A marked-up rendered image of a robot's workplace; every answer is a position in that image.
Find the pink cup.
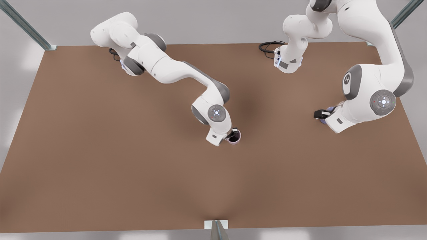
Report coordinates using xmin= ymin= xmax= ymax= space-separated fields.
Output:
xmin=226 ymin=127 xmax=241 ymax=145

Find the purple cup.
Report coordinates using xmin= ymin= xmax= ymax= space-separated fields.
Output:
xmin=320 ymin=106 xmax=337 ymax=125

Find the silver frame post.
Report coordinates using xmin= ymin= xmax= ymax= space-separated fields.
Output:
xmin=0 ymin=0 xmax=57 ymax=51
xmin=204 ymin=220 xmax=230 ymax=240
xmin=366 ymin=0 xmax=425 ymax=46

